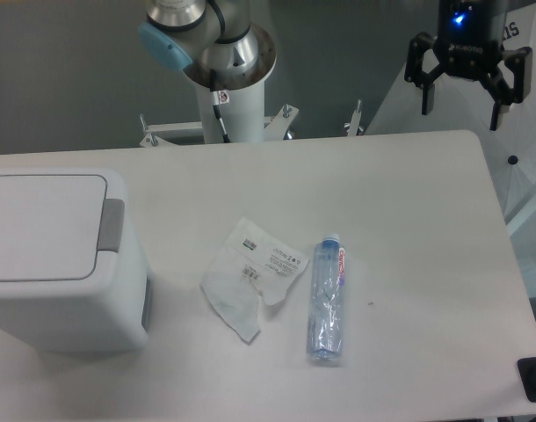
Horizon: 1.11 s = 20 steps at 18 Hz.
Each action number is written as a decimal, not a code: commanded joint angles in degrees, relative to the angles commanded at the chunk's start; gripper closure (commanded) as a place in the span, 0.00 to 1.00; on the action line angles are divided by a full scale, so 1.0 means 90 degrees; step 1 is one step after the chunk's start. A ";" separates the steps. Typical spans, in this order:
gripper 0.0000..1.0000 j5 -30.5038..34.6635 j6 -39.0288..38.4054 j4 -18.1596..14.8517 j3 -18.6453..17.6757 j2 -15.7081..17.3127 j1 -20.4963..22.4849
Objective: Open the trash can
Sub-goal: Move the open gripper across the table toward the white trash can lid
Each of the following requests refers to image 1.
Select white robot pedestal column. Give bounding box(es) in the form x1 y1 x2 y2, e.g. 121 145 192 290
193 82 264 144

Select white umbrella with navy text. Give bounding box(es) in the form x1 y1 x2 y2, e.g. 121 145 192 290
367 3 536 241

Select black device at table edge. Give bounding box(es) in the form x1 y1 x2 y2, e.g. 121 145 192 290
517 357 536 403

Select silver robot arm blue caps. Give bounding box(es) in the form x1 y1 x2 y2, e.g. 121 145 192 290
138 1 533 143

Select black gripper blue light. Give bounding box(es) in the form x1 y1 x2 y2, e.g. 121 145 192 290
403 0 534 132

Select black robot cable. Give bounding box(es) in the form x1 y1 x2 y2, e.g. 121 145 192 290
207 68 232 144

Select crumpled white plastic bag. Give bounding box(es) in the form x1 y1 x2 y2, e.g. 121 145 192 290
200 217 309 344

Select clear blue plastic bottle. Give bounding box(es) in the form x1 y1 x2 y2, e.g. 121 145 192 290
306 233 346 364

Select white metal base frame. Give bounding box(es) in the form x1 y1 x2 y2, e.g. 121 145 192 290
138 98 366 149

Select white push-top trash can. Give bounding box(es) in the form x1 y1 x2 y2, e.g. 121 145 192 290
0 167 151 353

